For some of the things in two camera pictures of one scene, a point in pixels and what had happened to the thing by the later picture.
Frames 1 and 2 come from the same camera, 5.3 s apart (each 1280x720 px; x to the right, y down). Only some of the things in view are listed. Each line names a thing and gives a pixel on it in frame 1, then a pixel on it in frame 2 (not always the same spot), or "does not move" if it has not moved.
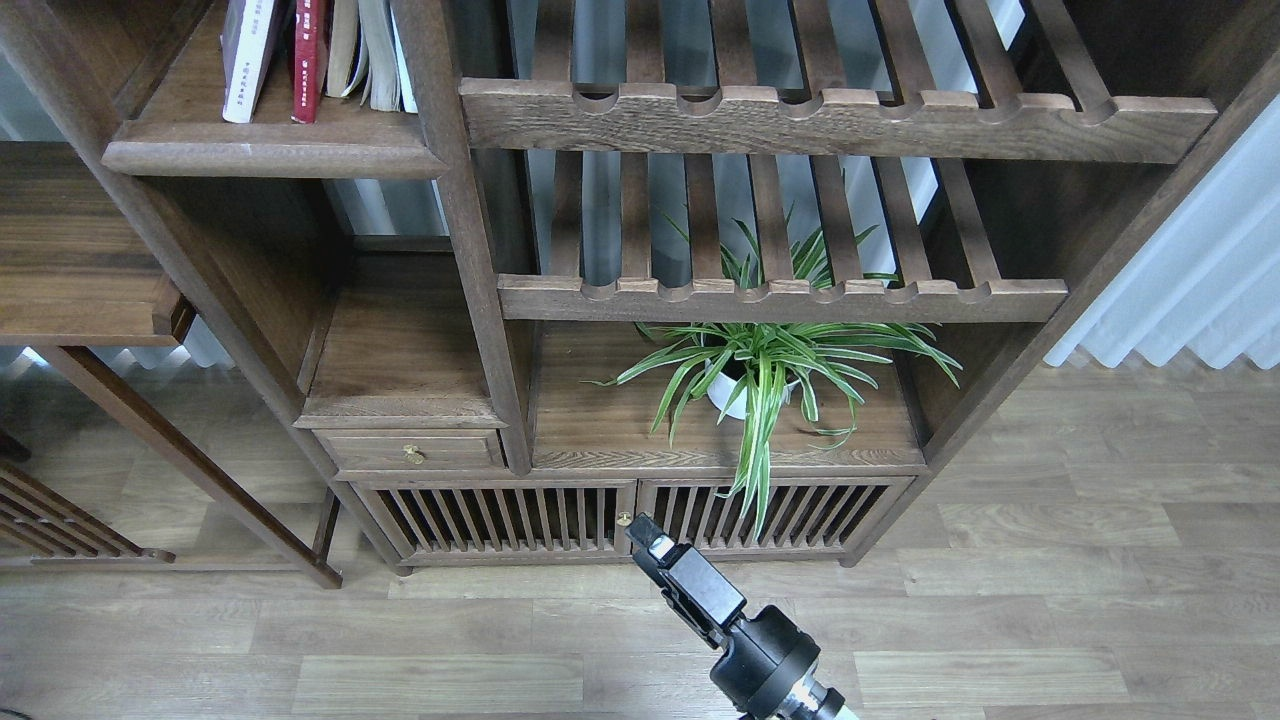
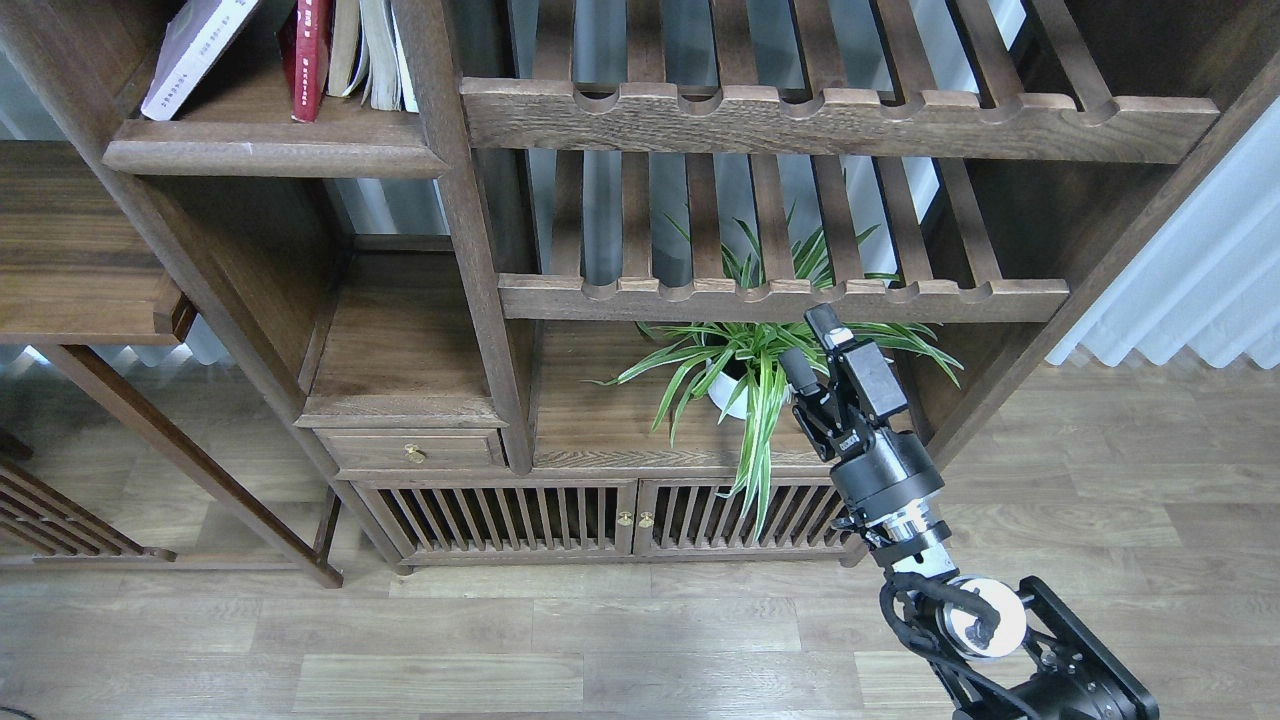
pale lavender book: x=250 y=35 → x=194 y=38
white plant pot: x=722 y=390 does not move
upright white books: x=388 y=85 does not move
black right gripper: x=767 y=658 → x=882 y=471
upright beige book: x=344 y=47 does not move
